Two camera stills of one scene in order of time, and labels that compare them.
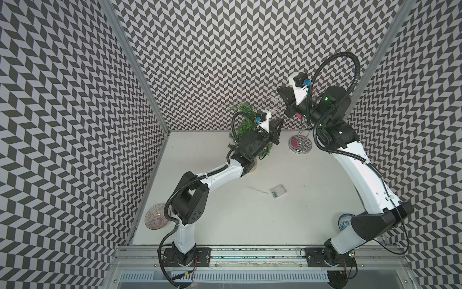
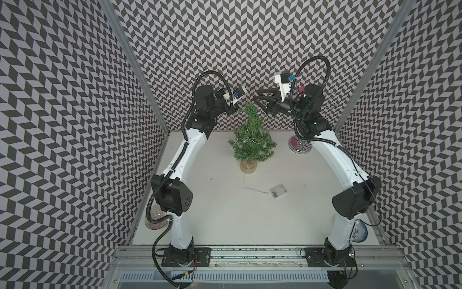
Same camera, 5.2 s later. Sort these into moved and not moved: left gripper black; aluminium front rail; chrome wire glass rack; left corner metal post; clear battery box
Moved: left gripper black
Not moved: aluminium front rail; clear battery box; left corner metal post; chrome wire glass rack
